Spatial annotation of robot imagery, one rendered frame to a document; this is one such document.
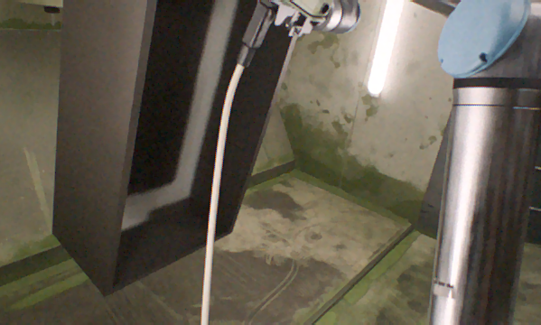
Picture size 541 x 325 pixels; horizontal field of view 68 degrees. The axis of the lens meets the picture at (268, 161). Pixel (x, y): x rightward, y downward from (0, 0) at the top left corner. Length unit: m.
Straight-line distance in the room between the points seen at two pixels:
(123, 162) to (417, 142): 2.22
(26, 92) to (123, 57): 1.39
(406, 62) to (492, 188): 2.38
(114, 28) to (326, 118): 2.39
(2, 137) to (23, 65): 0.40
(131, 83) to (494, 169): 0.78
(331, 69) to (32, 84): 1.99
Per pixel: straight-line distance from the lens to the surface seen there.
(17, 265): 2.21
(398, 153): 3.01
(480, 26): 0.59
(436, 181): 2.97
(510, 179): 0.59
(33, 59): 2.46
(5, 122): 2.30
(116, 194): 1.18
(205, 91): 1.70
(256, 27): 0.85
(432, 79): 2.87
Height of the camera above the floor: 1.42
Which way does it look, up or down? 22 degrees down
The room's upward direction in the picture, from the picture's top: 8 degrees clockwise
